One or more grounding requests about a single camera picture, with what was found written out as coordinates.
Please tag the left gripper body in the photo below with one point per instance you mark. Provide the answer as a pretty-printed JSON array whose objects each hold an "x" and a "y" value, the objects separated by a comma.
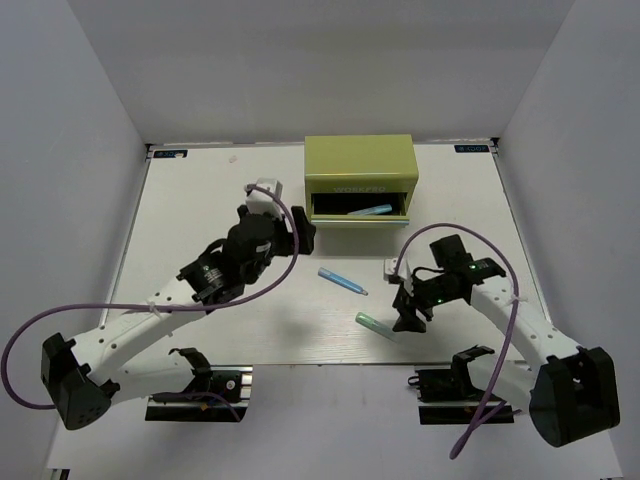
[{"x": 282, "y": 246}]

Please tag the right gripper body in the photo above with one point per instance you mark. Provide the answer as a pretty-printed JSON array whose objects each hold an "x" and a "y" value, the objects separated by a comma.
[{"x": 427, "y": 293}]

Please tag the green cap lead case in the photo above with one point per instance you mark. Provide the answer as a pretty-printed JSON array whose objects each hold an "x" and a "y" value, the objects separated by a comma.
[{"x": 375, "y": 326}]

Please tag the blue utility knife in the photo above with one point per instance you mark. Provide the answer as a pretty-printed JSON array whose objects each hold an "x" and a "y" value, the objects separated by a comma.
[{"x": 341, "y": 281}]

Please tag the green metal drawer box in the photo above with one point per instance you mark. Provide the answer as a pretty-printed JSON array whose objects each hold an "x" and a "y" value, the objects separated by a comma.
[{"x": 344, "y": 173}]

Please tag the blue cap lead case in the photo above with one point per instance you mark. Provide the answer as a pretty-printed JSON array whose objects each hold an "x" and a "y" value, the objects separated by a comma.
[{"x": 374, "y": 210}]

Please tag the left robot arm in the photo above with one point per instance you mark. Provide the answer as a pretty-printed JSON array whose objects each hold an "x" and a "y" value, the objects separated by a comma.
[{"x": 87, "y": 374}]

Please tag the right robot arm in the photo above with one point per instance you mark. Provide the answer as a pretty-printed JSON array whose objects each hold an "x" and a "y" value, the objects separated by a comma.
[{"x": 568, "y": 391}]

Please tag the left blue corner label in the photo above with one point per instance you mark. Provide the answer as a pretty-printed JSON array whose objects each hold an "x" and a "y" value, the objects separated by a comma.
[{"x": 170, "y": 154}]

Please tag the blue corner label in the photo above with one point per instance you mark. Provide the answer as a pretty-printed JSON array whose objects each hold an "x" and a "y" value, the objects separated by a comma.
[
  {"x": 471, "y": 148},
  {"x": 170, "y": 154}
]

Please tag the right blue corner label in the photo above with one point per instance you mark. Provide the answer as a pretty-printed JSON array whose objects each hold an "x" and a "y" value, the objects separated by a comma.
[{"x": 471, "y": 148}]

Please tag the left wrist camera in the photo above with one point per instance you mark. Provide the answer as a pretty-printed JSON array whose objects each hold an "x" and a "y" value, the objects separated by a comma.
[{"x": 262, "y": 201}]

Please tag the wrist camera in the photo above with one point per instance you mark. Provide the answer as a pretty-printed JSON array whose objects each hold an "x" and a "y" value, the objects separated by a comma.
[
  {"x": 262, "y": 201},
  {"x": 397, "y": 271}
]

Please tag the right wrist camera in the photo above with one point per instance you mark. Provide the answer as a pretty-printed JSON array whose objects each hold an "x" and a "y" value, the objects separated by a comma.
[{"x": 397, "y": 271}]

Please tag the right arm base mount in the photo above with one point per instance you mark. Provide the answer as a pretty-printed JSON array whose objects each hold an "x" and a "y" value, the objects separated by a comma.
[{"x": 446, "y": 396}]

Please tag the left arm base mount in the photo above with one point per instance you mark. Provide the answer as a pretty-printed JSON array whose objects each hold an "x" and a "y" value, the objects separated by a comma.
[{"x": 222, "y": 397}]

